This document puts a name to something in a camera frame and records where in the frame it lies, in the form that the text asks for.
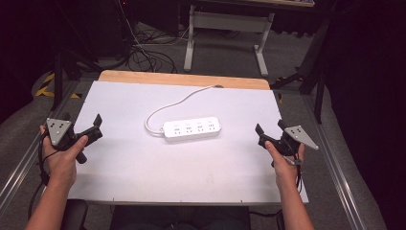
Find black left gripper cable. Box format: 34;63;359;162
27;132;62;221

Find tangle of black floor cables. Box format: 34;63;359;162
125;30;178;75

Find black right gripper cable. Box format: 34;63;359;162
249;155;305;219

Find aluminium rail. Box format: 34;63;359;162
302;95;369;230
0;80;80;210

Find person's legs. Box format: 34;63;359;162
109;205;252;230

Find yellow black floor tape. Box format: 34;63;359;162
34;72;81;100

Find person's left hand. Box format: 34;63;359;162
39;125;90;190

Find white metal frame desk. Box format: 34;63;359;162
183;0;316;78

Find person's right hand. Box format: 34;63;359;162
264;140;306;190

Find white power strip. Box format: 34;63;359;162
162;116;222;144
144;84;225;136

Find thin white floor cable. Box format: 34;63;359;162
116;0;193;73

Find black metal stand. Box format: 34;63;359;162
51;47;101;112
269;17;331;126

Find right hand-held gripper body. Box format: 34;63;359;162
258;125;320;168

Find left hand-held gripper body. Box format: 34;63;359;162
45;117;104;165

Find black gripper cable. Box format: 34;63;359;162
249;155;305;219
27;132;62;221

